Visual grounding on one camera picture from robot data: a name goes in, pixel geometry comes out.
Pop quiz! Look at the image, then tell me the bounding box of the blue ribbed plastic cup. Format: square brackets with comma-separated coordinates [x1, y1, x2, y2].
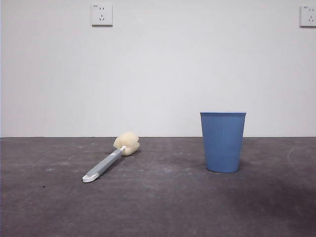
[199, 111, 247, 173]

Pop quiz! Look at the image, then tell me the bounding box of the white wall power socket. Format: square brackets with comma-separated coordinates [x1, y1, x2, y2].
[91, 3, 114, 27]
[299, 5, 316, 28]

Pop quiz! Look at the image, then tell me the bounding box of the grey handled sponge cup brush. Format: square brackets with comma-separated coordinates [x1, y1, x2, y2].
[82, 132, 141, 183]

